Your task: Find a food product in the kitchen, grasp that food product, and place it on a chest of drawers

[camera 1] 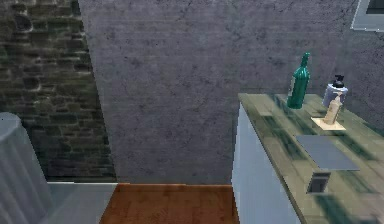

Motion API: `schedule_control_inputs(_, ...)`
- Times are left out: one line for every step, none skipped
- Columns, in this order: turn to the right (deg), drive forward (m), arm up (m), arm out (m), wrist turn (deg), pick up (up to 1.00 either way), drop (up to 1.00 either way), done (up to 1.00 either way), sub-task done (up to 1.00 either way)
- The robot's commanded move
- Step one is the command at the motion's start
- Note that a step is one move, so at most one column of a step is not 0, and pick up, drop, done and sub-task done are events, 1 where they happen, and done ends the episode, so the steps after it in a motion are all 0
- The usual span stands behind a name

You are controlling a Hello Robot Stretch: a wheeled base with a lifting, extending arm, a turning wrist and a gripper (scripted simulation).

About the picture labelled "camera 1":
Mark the grey framed window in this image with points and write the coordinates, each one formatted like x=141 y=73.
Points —
x=369 y=18

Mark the beige paper towel holder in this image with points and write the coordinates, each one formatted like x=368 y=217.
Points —
x=332 y=115

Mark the grey flat sink basin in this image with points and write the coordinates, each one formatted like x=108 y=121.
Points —
x=326 y=153

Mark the white counter with green top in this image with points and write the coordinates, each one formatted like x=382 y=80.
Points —
x=266 y=173

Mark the green glass bottle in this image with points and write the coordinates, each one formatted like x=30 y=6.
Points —
x=299 y=87

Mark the grey ribbed bin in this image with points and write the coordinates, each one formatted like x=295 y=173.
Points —
x=16 y=173

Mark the small grey square box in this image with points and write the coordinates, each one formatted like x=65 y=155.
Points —
x=318 y=183

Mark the white soap dispenser black pump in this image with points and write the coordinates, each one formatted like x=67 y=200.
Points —
x=334 y=93

